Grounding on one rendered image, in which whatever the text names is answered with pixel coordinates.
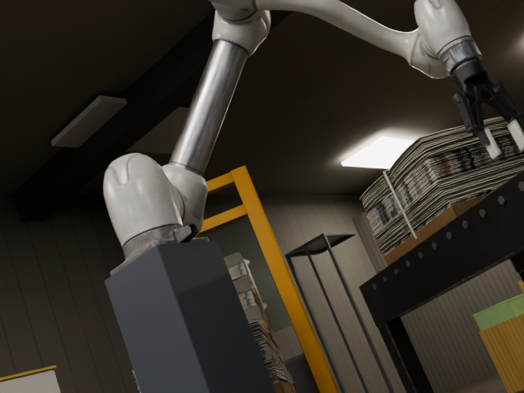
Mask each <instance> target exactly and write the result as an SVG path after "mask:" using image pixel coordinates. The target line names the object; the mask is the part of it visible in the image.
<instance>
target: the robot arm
mask: <svg viewBox="0 0 524 393"><path fill-rule="evenodd" d="M208 1H210V2H211V4H212V5H213V7H214V8H215V9H216V10H215V15H214V28H213V33H212V40H213V43H214V45H213V47H212V49H211V53H210V55H209V58H208V60H207V64H206V65H205V68H204V71H203V74H202V76H201V78H200V82H199V84H198V87H197V89H196V92H195V94H194V97H193V100H192V103H191V105H190V107H189V111H188V113H187V115H186V119H185V121H184V123H183V126H182V129H181V132H180V134H179V138H178V139H177V142H176V144H175V148H174V150H173V152H172V156H171V158H170V161H169V163H168V165H164V166H162V167H161V166H160V165H159V164H158V163H157V162H156V161H155V160H153V159H152V158H150V157H149V156H147V155H145V154H141V153H132V154H127V155H124V156H121V157H120V158H117V159H115V160H114V161H113V162H112V163H111V164H110V165H109V166H108V169H107V170H106V172H105V174H104V184H103V191H104V199H105V203H106V206H107V209H108V213H109V216H110V219H111V221H112V225H113V227H114V230H115V233H116V235H117V236H118V239H119V242H120V243H121V246H122V249H123V253H124V256H125V259H126V260H125V261H124V262H123V263H122V264H120V265H119V266H118V267H116V268H115V269H113V270H112V271H111V272H110V275H111V276H112V275H113V274H115V273H116V272H118V271H120V270H121V269H123V268H124V267H125V266H126V265H128V264H130V263H131V262H133V261H134V260H135V259H137V258H138V257H140V256H141V255H143V254H144V253H146V252H147V251H148V250H150V249H152V248H153V247H154V246H156V245H161V244H172V243H191V242H202V241H209V239H208V238H207V237H200V238H196V237H197V236H198V234H199V233H200V230H201V228H202V226H203V222H204V207H205V203H206V199H207V192H208V187H207V183H206V181H205V179H204V178H203V175H204V172H205V169H206V167H207V163H208V161H209V159H210V156H211V152H212V150H213V148H214V145H215V142H216V139H217V138H218V134H219V131H220V129H221V125H222V123H223V121H224V118H225V115H226V112H227V110H228V106H229V104H230V102H231V99H232V96H233V94H234V91H235V88H236V85H237V83H238V81H239V77H240V75H241V72H242V70H243V66H244V64H245V61H246V58H248V57H250V56H251V55H252V54H253V53H254V52H255V51H256V49H257V48H258V46H259V45H260V43H262V42H263V41H264V39H265V38H266V37H267V35H268V33H269V30H270V27H271V14H270V10H288V11H297V12H304V13H307V14H310V15H312V16H316V17H318V18H320V19H322V20H324V21H326V22H328V23H331V24H333V25H335V26H337V27H339V28H341V29H343V30H345V31H347V32H349V33H351V34H353V35H355V36H357V37H359V38H361V39H363V40H365V41H367V42H369V43H371V44H373V45H375V46H377V47H379V48H382V49H384V50H386V51H389V52H392V53H395V54H397V55H401V56H402V57H404V58H405V59H406V60H407V62H408V63H409V65H410V66H412V67H414V68H416V69H418V70H420V71H421V72H423V73H425V74H426V75H428V76H430V77H432V78H436V79H440V78H445V77H447V76H452V79H453V80H454V81H455V84H456V86H457V88H458V89H460V90H461V91H458V92H457V93H456V94H455V95H454V96H453V97H452V99H453V100H454V102H455V103H456V104H457V106H458V109H459V112H460V115H461V116H462V121H463V123H464V125H465V128H466V132H467V133H473V135H474V136H476V135H477V136H478V137H479V139H480V142H481V143H482V144H483V145H484V146H485V147H486V149H487V150H488V152H489V154H490V156H491V158H492V160H495V159H496V158H498V157H499V156H501V151H500V149H499V147H498V145H497V143H496V142H495V140H494V138H493V136H492V134H491V132H490V130H489V129H488V127H487V128H485V129H484V123H483V113H482V106H481V103H486V104H487V105H490V106H491V107H492V108H493V109H494V110H495V111H496V112H497V113H498V114H499V115H500V116H502V117H503V118H504V119H505V120H506V121H507V122H508V123H509V124H508V129H509V131H510V133H511V134H512V136H513V138H514V140H515V142H516V143H517V145H518V147H519V149H520V151H524V129H523V128H522V126H521V124H520V122H519V119H520V118H521V117H522V116H523V112H522V111H521V109H520V108H519V106H518V105H517V104H516V103H515V101H514V100H513V98H512V97H511V95H510V94H509V92H507V90H506V89H505V85H504V83H503V82H502V81H499V82H498V83H492V82H491V81H490V80H489V79H488V77H487V70H486V68H485V66H484V65H483V63H482V61H481V59H482V55H481V53H480V50H479V48H478V47H477V46H476V43H475V41H474V39H473V37H472V35H471V33H470V29H469V24H468V22H467V20H466V18H465V16H464V14H463V12H462V10H461V9H460V8H459V6H458V4H457V3H456V1H455V0H416V2H415V4H414V13H415V17H416V23H417V25H418V29H416V30H414V31H413V32H408V33H406V32H399V31H396V30H391V29H389V28H387V27H384V26H382V25H380V24H379V23H377V22H375V21H373V20H372V19H370V18H368V17H367V16H364V15H363V14H362V13H360V12H357V11H356V10H355V9H352V8H351V7H349V6H347V5H346V4H344V3H342V2H340V1H339V0H208ZM492 97H493V98H492ZM466 98H467V99H468V100H469V103H468V101H467V99H466ZM491 98H492V99H491ZM490 99H491V100H490ZM511 117H512V118H511Z"/></svg>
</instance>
